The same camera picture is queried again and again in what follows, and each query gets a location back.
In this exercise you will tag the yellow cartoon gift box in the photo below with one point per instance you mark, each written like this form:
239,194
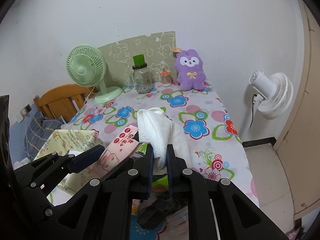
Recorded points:
62,141

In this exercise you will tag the grey plaid pillow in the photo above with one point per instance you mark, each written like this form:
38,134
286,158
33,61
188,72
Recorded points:
38,131

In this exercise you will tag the black fabric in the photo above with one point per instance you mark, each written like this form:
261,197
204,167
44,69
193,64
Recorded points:
164,205

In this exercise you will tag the pink cartoon tissue pack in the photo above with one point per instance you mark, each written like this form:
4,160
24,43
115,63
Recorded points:
123,146

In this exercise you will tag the white towel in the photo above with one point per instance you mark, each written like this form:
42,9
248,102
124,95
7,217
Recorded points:
159,131

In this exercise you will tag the green desk fan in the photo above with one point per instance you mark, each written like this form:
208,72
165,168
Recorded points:
87,67

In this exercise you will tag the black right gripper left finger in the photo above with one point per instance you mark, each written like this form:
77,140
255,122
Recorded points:
102,208

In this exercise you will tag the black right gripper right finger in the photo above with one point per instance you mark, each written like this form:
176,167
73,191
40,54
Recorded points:
217,209

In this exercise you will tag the wooden bed headboard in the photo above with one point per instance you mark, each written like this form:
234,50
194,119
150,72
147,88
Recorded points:
63,101

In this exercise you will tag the glass mason jar mug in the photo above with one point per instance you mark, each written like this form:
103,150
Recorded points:
141,76

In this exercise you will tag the floral tablecloth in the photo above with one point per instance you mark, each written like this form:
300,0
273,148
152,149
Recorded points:
215,146

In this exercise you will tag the purple plush bunny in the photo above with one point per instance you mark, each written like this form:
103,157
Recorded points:
189,67

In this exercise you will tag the cotton swab jar orange lid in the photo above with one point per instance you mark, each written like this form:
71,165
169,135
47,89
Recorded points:
165,77

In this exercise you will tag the wall power socket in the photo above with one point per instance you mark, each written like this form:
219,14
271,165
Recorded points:
25,111

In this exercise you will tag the green tissue pack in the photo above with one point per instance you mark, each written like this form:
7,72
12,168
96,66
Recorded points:
159,182

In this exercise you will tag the white standing fan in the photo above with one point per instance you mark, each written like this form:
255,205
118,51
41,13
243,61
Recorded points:
273,95

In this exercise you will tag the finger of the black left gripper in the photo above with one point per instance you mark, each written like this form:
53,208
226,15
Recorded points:
82,159

